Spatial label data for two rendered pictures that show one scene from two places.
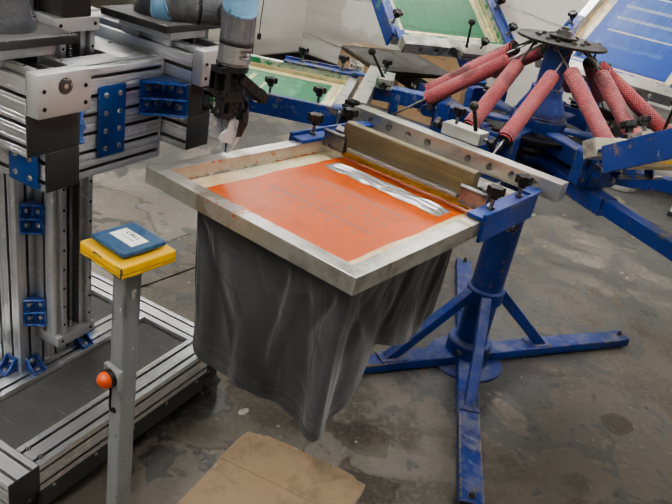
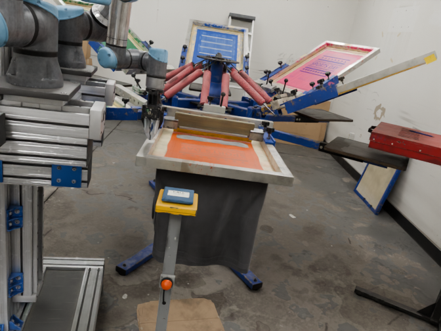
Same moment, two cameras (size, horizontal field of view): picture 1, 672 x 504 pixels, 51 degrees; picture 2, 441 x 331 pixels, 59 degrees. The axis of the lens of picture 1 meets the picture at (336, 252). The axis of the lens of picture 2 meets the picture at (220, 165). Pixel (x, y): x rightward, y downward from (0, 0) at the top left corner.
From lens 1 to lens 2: 1.06 m
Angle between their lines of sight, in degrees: 36
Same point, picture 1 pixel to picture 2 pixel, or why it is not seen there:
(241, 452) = (147, 315)
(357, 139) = (184, 120)
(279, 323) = (221, 220)
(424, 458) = (220, 276)
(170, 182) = (158, 160)
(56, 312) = (32, 278)
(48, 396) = not seen: outside the picture
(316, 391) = (249, 246)
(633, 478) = (289, 246)
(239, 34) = (163, 71)
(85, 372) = (45, 312)
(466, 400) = not seen: hidden behind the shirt
